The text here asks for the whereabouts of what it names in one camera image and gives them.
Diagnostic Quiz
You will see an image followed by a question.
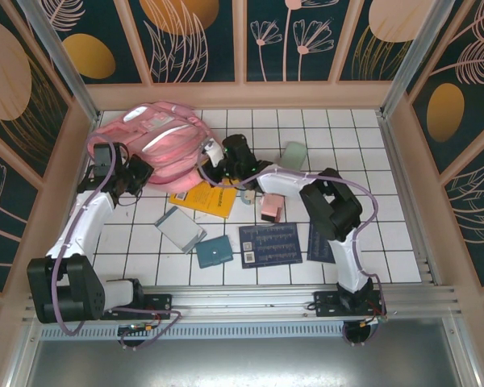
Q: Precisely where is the small white object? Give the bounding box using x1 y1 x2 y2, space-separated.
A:
203 139 223 167

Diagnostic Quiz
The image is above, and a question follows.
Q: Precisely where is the yellow book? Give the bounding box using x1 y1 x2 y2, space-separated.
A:
168 179 238 220

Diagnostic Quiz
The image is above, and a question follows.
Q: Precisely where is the pink student backpack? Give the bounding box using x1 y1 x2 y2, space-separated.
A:
87 101 217 194

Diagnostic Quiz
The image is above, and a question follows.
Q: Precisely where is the teal snap wallet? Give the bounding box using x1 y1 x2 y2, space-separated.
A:
194 235 235 270

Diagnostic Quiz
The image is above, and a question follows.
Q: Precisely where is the small pink box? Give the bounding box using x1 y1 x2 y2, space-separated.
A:
260 192 286 223

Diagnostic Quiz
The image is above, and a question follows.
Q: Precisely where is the grey-blue notebook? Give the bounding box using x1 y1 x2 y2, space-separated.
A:
153 206 208 255

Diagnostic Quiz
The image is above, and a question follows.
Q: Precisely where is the dark blue book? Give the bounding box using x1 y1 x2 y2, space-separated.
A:
306 221 336 265

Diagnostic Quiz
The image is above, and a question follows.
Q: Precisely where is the grey metal sheet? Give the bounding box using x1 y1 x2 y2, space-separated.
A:
27 340 465 387

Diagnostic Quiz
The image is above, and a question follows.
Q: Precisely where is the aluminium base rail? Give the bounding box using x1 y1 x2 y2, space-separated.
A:
22 284 459 323

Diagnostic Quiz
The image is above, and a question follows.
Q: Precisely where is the aluminium corner post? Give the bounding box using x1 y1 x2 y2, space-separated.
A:
378 0 460 118
15 0 102 124

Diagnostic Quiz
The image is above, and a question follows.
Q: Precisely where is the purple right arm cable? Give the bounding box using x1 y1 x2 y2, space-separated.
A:
199 163 388 323

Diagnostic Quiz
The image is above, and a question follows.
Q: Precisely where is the slotted grey cable duct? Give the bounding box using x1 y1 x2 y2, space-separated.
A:
38 324 444 340

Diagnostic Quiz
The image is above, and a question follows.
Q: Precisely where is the aluminium side rail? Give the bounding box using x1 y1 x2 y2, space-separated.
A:
377 110 443 287

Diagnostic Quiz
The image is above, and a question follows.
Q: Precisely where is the aluminium frame bar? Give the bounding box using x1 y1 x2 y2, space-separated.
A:
6 322 40 387
443 318 483 387

